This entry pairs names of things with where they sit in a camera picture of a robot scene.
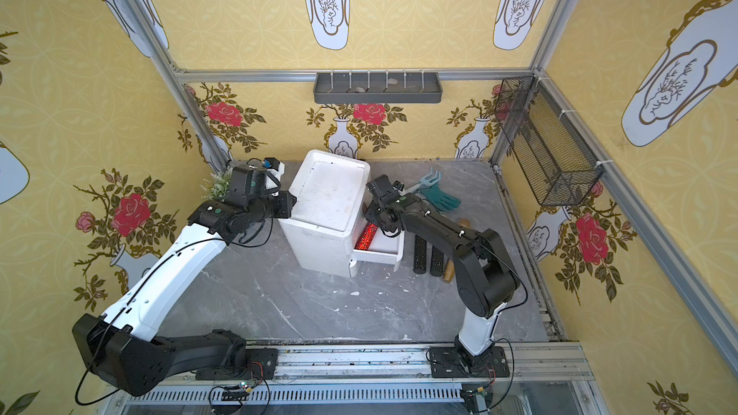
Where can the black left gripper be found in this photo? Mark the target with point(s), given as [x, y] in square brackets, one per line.
[282, 204]

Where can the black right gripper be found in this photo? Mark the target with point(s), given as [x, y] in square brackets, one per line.
[378, 210]

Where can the red glitter microphone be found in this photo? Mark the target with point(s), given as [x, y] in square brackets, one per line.
[366, 238]

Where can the white plastic drawer cabinet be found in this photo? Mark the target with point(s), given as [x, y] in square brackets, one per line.
[321, 230]

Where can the black rhinestone microphone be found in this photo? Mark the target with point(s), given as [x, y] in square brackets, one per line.
[437, 260]
[420, 256]

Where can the gold glitter microphone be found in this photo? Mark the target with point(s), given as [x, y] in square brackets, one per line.
[449, 272]

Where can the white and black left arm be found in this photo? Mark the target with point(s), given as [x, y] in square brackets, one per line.
[123, 347]

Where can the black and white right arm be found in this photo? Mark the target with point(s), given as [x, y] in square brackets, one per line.
[486, 280]

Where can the green artificial potted plant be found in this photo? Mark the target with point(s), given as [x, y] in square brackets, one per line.
[217, 187]

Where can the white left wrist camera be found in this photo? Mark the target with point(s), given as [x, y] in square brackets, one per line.
[274, 170]

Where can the grey wall shelf tray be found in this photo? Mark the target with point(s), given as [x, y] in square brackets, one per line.
[377, 87]

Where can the black wire mesh basket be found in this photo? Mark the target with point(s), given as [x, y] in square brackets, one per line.
[560, 167]

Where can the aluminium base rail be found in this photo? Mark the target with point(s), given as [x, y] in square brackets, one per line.
[382, 378]

